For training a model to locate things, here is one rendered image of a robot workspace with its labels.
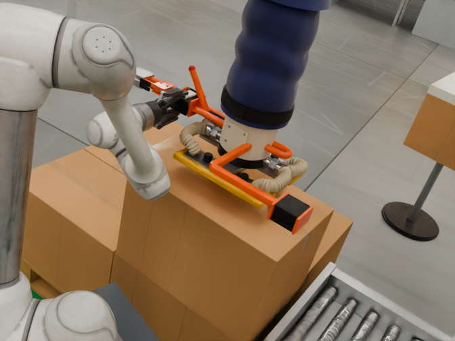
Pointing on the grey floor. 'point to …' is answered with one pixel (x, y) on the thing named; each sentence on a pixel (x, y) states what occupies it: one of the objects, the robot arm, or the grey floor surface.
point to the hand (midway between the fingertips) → (185, 100)
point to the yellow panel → (437, 22)
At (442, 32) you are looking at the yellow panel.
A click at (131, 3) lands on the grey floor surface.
